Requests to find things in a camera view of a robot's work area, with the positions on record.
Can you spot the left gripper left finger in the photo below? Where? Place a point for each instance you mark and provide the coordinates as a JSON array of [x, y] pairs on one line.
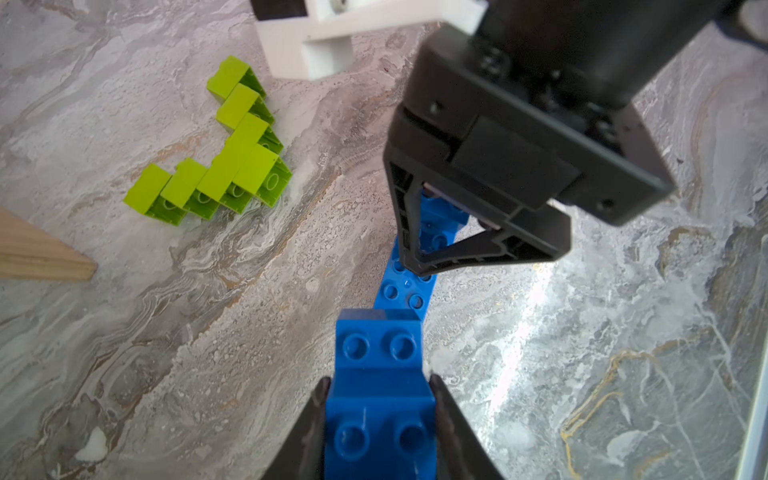
[[301, 456]]

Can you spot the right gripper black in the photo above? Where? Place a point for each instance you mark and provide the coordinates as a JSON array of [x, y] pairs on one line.
[[535, 106]]

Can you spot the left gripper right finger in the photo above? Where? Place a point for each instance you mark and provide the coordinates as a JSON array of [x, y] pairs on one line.
[[460, 455]]

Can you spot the blue small lego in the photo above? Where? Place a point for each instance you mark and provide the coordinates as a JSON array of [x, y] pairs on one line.
[[402, 289], [440, 223]]

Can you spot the blue large lego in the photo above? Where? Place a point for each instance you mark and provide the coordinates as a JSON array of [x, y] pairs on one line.
[[380, 410]]

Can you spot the green small lego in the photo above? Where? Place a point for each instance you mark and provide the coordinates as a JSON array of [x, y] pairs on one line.
[[241, 101], [232, 72], [264, 175]]

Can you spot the green long lego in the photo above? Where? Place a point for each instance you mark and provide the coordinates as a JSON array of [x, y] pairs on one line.
[[218, 182]]

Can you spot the green lego pair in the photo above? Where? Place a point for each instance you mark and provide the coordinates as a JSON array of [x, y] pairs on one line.
[[192, 188]]

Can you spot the wooden two-tier shelf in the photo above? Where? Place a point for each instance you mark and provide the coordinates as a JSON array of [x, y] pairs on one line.
[[29, 253]]

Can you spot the aluminium front rail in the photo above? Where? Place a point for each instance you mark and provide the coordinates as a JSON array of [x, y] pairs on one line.
[[753, 458]]

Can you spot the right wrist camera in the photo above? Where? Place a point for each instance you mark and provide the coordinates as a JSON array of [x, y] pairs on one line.
[[310, 39]]

